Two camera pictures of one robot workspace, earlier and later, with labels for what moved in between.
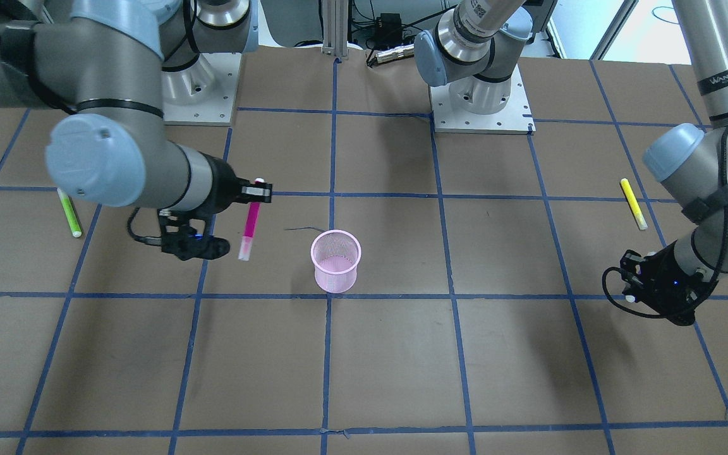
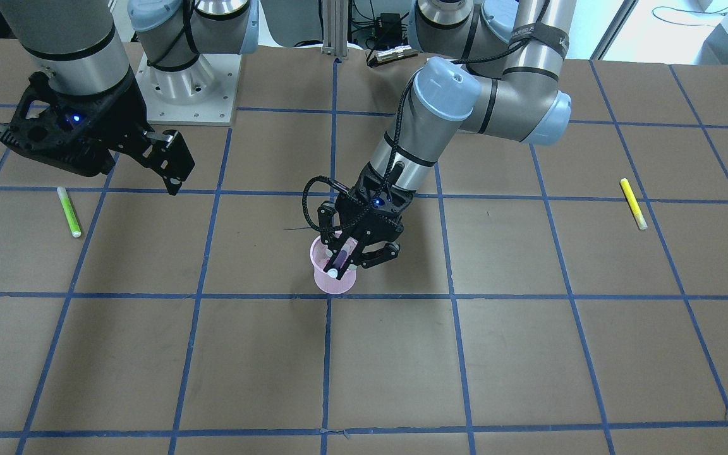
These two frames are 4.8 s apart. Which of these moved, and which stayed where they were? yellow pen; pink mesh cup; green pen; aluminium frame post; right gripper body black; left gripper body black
Moved: right gripper body black; left gripper body black
Stayed: aluminium frame post; green pen; yellow pen; pink mesh cup
